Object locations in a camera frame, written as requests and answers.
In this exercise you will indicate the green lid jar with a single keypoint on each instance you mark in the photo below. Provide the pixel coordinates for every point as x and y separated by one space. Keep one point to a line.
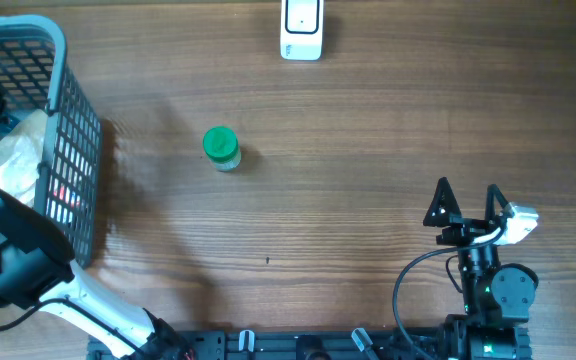
221 146

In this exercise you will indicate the beige plastic food pouch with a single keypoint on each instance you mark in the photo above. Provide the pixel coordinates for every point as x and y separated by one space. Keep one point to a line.
20 154

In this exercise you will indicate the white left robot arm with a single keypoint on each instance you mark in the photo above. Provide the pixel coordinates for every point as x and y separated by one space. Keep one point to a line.
39 272

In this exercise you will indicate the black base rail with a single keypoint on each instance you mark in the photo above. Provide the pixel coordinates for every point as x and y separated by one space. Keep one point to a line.
318 345

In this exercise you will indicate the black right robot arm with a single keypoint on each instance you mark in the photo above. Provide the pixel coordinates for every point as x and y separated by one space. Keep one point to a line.
497 297

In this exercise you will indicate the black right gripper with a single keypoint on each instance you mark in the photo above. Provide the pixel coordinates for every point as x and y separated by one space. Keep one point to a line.
464 228

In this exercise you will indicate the white barcode scanner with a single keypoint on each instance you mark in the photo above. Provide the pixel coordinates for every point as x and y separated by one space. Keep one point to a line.
301 29

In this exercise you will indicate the grey plastic shopping basket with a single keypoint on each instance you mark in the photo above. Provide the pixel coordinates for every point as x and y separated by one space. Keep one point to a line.
34 74

